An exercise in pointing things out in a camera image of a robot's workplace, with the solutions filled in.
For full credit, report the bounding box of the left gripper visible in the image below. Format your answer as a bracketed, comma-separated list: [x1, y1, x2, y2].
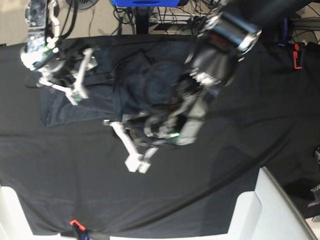
[103, 110, 183, 147]

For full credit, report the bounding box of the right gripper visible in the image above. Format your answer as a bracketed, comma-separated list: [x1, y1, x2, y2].
[37, 44, 98, 85]

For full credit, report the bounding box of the dark grey T-shirt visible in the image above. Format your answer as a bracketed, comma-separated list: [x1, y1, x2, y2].
[40, 41, 192, 127]

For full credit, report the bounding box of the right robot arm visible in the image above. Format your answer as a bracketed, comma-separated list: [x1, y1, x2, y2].
[20, 0, 98, 98]

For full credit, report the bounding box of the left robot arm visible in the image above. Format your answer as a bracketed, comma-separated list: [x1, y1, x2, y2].
[103, 0, 320, 150]

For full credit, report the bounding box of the round grey floor base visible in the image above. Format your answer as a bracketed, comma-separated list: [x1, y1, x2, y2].
[65, 0, 98, 11]

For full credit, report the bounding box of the black table cloth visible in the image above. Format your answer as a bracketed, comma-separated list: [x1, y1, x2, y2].
[0, 35, 320, 238]

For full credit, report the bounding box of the blue plastic box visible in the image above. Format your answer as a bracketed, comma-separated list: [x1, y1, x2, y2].
[110, 0, 180, 8]

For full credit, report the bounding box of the white power strip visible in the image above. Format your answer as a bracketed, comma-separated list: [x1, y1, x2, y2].
[149, 12, 203, 25]

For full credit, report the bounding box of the red blue clamp bottom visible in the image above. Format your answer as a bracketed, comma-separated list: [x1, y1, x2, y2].
[69, 219, 91, 240]

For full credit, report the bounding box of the white panel left corner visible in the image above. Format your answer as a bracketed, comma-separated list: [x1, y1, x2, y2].
[0, 186, 62, 240]

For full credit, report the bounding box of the red black clamp right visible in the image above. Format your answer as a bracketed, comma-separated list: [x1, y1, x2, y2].
[292, 42, 306, 70]

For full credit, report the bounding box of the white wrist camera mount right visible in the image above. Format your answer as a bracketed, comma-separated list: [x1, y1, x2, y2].
[38, 47, 98, 106]

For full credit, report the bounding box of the black table leg post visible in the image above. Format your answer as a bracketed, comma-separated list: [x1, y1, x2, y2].
[133, 7, 154, 35]

